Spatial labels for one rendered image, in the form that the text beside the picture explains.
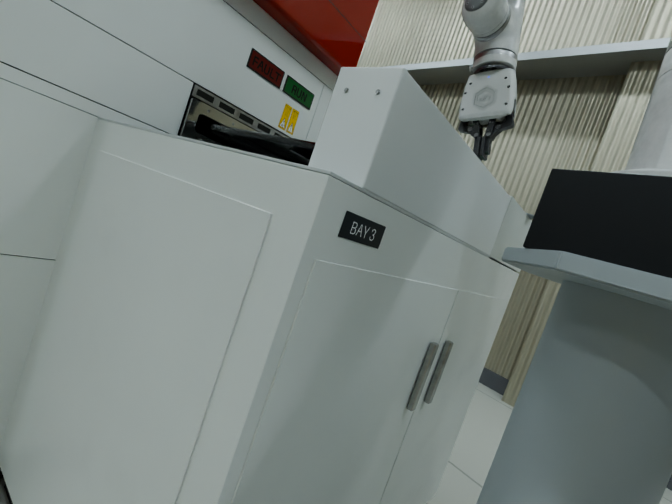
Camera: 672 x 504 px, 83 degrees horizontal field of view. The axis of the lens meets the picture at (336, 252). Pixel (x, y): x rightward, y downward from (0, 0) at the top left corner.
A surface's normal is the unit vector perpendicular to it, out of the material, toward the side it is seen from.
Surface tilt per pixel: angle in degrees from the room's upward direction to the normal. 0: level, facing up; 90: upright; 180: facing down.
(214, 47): 90
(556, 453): 90
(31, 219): 90
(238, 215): 90
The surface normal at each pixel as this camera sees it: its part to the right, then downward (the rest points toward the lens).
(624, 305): -0.65, -0.18
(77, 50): 0.74, 0.29
